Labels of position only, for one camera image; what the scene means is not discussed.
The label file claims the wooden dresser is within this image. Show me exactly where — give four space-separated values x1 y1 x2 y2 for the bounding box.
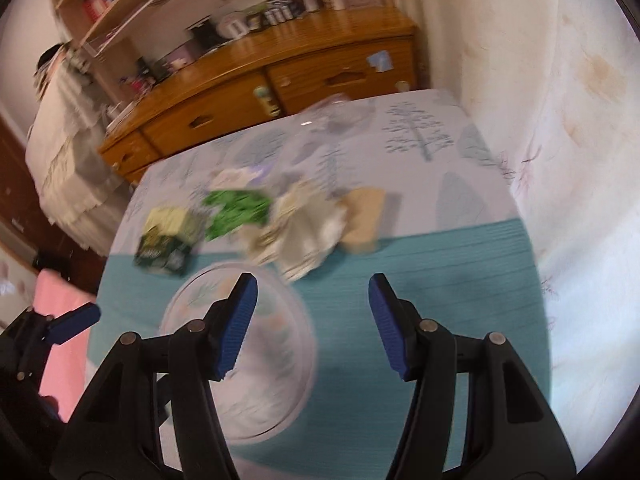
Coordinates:
99 6 420 183

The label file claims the white lace covered furniture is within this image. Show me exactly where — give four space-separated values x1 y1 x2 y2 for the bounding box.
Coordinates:
25 44 131 257

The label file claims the dark green tea box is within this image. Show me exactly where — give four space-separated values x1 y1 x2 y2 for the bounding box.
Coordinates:
134 207 205 276

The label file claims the white floral curtain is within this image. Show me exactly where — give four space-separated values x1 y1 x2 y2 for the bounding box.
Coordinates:
393 0 639 466

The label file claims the clear plastic bottle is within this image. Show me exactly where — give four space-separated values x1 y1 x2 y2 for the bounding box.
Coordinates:
296 93 376 139

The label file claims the beige paper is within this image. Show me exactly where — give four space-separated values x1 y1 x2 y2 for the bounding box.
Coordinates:
232 181 347 282

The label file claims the pink bed blanket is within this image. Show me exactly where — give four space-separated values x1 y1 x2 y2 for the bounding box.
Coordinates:
32 270 96 422

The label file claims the tree pattern tablecloth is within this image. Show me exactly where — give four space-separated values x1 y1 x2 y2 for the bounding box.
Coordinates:
88 90 550 479

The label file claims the green paper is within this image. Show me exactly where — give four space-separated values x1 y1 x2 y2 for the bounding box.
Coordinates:
202 190 272 240

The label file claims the white blue small carton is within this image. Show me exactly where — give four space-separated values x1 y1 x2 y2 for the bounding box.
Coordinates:
208 165 271 192

